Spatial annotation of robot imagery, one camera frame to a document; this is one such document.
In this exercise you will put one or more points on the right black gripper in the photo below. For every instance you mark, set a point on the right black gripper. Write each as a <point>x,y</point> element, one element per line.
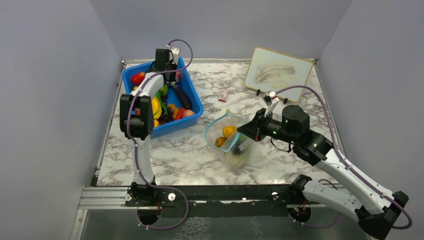
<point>254,129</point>

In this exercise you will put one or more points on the orange toy lemon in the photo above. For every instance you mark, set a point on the orange toy lemon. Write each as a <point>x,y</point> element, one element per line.
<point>228,131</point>

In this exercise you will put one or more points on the clear zip top bag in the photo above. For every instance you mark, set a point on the clear zip top bag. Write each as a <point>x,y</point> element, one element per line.
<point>214,131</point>

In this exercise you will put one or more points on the green toy lettuce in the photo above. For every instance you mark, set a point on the green toy lettuce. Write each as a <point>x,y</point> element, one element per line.
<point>240,153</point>

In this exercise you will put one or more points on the brown toy kiwi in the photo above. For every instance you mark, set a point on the brown toy kiwi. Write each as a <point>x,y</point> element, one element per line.
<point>220,141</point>

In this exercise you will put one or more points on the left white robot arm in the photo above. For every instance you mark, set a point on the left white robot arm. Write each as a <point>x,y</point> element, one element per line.
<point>137,115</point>

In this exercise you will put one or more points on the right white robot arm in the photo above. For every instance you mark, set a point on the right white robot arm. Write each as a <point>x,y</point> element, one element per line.
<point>374,207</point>

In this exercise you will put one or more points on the small red white box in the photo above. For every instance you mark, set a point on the small red white box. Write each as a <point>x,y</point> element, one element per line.
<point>223,96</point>

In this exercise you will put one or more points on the toy peach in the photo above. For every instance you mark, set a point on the toy peach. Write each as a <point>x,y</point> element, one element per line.
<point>187,113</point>

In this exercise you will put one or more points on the dark purple toy eggplant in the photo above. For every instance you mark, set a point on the dark purple toy eggplant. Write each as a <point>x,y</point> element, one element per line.
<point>183,97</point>

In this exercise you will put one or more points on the orange toy carrot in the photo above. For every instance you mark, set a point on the orange toy carrot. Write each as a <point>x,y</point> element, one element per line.
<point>178,115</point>

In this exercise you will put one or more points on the toy purple grapes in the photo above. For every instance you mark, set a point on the toy purple grapes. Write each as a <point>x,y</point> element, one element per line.
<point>164,117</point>

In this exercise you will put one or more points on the light green toy cabbage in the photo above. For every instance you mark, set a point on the light green toy cabbage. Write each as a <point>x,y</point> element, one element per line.
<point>164,90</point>

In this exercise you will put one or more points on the yellow toy banana bunch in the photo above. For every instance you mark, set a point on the yellow toy banana bunch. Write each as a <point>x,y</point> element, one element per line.
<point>156,103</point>

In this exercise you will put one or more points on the red toy bell pepper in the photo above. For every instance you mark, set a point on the red toy bell pepper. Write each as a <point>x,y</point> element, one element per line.
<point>138,78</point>

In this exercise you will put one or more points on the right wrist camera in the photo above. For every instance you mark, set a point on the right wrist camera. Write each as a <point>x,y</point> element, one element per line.
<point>271,100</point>

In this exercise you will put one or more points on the small whiteboard with wooden frame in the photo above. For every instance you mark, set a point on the small whiteboard with wooden frame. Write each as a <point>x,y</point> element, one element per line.
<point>270,70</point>

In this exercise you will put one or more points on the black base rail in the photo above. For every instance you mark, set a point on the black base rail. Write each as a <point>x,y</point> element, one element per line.
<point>213,201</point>

